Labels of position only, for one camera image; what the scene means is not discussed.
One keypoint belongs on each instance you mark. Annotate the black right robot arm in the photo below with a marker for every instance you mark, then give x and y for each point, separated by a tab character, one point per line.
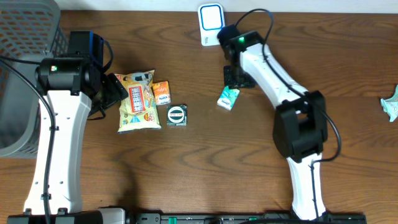
299	127

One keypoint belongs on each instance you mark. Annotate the green Zam-Buk box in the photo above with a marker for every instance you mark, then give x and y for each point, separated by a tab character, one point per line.
177	115

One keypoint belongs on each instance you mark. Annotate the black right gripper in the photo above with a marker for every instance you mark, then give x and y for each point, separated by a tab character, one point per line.
247	84

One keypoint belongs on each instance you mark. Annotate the orange tissue pack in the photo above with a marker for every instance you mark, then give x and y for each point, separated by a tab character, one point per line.
162	93

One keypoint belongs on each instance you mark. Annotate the green tissue pack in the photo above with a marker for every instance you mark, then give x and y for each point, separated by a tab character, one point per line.
228	98

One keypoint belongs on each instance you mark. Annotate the dark grey plastic basket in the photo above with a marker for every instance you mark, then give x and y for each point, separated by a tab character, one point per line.
30	32

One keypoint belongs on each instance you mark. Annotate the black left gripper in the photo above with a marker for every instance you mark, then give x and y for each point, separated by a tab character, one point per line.
116	91

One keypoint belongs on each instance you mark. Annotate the teal wet wipes pack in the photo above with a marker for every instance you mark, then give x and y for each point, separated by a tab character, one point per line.
390	105

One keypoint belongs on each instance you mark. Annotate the yellow snack bag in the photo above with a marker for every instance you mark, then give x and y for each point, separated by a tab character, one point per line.
139	109

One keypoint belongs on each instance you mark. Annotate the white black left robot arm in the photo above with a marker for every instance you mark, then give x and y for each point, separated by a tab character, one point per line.
70	89

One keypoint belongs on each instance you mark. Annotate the white barcode scanner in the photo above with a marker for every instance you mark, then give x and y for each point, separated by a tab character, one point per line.
211	21

